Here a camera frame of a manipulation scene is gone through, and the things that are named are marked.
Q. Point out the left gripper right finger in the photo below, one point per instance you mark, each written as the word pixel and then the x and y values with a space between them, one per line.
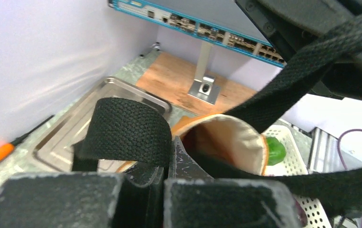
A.
pixel 193 199

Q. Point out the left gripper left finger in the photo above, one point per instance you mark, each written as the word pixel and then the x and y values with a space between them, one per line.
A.
pixel 131 199

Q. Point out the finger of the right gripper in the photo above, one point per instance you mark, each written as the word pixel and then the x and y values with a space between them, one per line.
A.
pixel 321 43

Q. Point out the silver metal tray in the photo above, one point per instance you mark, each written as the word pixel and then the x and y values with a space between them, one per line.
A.
pixel 54 151

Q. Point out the green bell pepper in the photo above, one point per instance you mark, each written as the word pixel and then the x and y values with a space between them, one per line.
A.
pixel 277 151

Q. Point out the white plastic basket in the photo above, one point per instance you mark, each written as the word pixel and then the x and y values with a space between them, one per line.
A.
pixel 293 164

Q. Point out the dark network switch box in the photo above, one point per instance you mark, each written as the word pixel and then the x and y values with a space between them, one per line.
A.
pixel 220 22

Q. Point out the metal bracket stand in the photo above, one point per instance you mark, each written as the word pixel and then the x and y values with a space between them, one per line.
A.
pixel 204 87

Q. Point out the orange handled screwdriver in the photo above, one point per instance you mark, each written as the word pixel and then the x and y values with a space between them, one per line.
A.
pixel 8 148

